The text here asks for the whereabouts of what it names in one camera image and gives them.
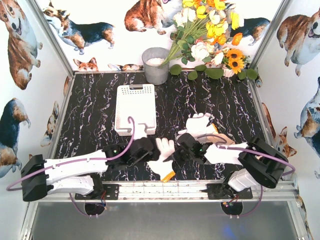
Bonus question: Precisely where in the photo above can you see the white glove orange cuff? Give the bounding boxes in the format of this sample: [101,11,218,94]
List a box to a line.
[185,113,218,137]

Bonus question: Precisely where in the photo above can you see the yellow dotted work glove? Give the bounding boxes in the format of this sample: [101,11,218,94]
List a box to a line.
[147,137,176,183]

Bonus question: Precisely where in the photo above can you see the white knit glove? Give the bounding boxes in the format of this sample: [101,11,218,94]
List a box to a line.
[175,129,188,140]

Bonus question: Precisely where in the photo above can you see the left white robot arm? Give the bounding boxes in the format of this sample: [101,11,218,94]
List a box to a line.
[21,137,160,202]

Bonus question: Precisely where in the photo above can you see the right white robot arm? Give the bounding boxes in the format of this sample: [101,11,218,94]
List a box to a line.
[164,133,295,192]

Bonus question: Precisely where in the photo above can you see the white plastic storage basket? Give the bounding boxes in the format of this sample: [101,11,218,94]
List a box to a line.
[114,84,157,136]

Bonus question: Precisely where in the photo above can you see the beige leather glove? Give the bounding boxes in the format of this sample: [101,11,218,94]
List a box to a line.
[197,133,235,146]

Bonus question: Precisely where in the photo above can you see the grey metal bucket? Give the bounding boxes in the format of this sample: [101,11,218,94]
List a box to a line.
[141,47,169,85]

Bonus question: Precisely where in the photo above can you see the sunflower pot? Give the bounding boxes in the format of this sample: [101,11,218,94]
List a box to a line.
[221,48,251,78]

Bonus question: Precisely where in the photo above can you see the artificial flower bouquet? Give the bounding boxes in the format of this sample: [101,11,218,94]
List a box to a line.
[162,0,245,66]

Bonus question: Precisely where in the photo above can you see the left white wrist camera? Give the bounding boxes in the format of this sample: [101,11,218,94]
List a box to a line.
[133,124,148,140]

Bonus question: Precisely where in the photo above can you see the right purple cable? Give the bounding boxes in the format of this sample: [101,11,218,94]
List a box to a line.
[196,134,296,217]

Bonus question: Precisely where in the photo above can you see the purple cable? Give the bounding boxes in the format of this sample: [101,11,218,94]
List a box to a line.
[196,134,296,217]
[6,116,136,218]

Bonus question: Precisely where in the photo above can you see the front aluminium rail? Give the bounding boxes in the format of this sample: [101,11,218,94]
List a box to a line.
[28,178,300,203]

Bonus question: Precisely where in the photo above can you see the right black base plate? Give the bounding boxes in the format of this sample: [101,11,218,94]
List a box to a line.
[201,183,253,200]

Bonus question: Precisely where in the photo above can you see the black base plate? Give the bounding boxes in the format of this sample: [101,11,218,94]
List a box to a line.
[201,183,253,200]
[74,183,120,200]

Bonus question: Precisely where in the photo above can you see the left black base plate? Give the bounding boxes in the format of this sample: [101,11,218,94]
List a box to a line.
[74,183,120,200]

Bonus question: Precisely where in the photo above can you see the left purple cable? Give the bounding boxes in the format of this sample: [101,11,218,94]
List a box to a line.
[6,116,136,218]

